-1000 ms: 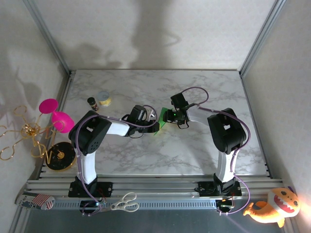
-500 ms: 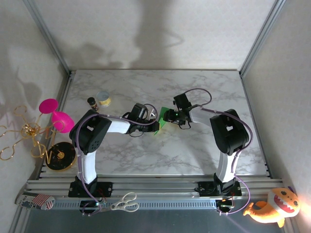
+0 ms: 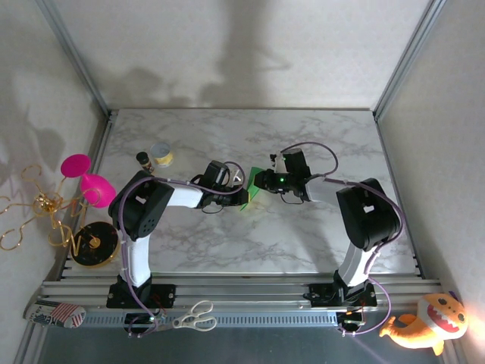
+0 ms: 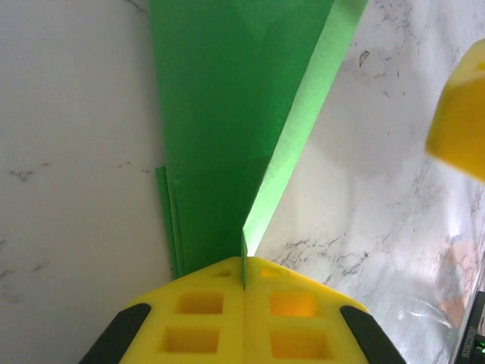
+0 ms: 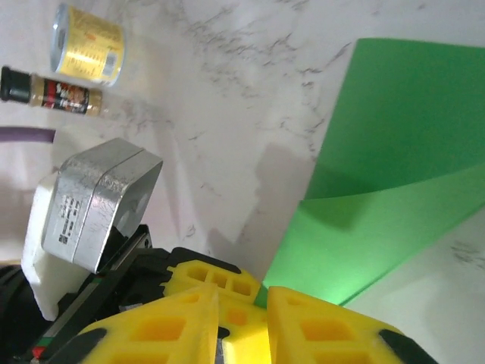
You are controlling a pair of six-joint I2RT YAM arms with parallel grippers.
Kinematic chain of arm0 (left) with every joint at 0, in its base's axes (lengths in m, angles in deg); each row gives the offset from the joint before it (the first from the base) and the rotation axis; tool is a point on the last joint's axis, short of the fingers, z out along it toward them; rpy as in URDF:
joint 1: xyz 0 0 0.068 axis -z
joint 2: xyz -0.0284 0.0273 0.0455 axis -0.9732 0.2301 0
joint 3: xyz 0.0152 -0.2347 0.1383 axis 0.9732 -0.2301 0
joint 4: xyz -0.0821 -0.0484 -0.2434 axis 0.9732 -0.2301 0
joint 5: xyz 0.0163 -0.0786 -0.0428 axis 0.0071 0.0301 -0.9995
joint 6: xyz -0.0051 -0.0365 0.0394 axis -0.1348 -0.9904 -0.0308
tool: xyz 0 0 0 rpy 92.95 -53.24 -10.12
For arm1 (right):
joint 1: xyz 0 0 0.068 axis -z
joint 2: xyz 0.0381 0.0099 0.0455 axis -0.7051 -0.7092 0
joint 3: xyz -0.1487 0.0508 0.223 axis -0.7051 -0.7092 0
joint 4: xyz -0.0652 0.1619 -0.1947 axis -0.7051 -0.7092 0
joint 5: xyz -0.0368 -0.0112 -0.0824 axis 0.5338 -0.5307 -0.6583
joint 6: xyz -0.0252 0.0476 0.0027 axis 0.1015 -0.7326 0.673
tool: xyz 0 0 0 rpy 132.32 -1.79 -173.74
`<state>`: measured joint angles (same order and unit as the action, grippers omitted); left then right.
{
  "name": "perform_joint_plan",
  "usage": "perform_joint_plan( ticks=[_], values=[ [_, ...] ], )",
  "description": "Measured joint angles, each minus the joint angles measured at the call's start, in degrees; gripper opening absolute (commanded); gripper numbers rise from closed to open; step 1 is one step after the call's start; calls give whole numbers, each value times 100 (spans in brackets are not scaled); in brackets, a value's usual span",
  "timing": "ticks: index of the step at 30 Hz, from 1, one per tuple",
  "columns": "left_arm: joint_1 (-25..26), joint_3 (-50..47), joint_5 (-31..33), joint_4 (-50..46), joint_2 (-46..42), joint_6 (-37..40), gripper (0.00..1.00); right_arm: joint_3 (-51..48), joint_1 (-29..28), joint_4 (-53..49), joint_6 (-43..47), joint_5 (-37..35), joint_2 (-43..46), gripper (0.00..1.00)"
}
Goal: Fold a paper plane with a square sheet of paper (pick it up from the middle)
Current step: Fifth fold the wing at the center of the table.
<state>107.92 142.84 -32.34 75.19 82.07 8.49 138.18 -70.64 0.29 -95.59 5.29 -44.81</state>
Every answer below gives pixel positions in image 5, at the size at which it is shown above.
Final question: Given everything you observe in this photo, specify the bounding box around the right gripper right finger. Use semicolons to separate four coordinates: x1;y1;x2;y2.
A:
267;286;431;364

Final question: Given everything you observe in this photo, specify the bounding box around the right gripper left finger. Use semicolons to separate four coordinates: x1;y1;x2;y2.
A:
77;282;221;364

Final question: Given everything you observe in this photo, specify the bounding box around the green paper sheet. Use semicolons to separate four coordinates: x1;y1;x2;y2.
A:
261;37;485;309

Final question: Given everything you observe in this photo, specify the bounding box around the black cap spice bottle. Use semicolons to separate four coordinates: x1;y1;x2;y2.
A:
0;66;105;118

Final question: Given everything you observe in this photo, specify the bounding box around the yellow label tin can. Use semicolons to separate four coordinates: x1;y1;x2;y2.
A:
50;2;126;88

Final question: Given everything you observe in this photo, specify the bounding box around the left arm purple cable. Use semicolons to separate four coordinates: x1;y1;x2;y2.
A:
0;127;57;144

